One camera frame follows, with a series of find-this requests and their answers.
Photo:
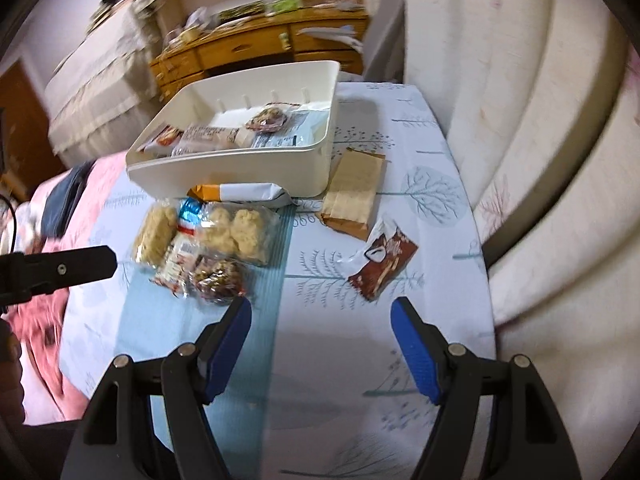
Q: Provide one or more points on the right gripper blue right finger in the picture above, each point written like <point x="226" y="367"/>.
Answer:
<point x="527" y="438"/>

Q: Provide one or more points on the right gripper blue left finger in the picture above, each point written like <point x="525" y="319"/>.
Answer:
<point x="146" y="419"/>

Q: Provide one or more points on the clear pack yellow puffed snacks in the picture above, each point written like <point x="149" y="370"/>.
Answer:
<point x="157" y="231"/>

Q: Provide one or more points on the blue white red snack packet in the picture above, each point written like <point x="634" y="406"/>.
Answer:
<point x="182" y="251"/>

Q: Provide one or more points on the red clear dark snack packet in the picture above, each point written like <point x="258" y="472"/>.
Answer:
<point x="218" y="280"/>

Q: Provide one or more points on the red white triangular snack bag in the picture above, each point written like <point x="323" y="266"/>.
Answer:
<point x="162" y="142"/>

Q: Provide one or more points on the clear pack of brown cakes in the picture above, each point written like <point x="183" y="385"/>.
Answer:
<point x="203" y="139"/>

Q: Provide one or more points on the clear pack pale cookies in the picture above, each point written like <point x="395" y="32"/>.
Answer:
<point x="242" y="232"/>

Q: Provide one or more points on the brown chocolate wafer packet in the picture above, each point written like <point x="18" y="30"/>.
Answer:
<point x="383" y="256"/>

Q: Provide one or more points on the orange white snack packet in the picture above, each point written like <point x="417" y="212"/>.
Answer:
<point x="268" y="195"/>

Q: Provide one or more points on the tan soda cracker pack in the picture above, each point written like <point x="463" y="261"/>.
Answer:
<point x="349" y="200"/>

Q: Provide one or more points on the clear pack mixed nuts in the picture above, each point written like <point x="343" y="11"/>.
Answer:
<point x="269" y="120"/>

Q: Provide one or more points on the white blue snack bag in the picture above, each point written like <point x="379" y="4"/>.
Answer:
<point x="300" y="130"/>

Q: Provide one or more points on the pink quilt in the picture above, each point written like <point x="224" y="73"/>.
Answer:
<point x="37" y="321"/>

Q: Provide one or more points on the navy folded garment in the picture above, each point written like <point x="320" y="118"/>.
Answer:
<point x="63" y="200"/>

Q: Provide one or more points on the lace covered cabinet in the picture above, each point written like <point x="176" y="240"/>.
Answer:
<point x="104" y="94"/>

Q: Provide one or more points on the blue patterned tablecloth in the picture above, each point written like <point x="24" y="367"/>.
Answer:
<point x="320" y="389"/>

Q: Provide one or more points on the white plastic storage bin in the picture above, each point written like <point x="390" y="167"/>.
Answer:
<point x="230" y="100"/>

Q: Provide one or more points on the wooden desk with drawers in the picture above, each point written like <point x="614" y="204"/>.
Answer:
<point x="260" y="42"/>

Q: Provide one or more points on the grey office chair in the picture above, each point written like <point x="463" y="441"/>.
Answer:
<point x="382" y="50"/>

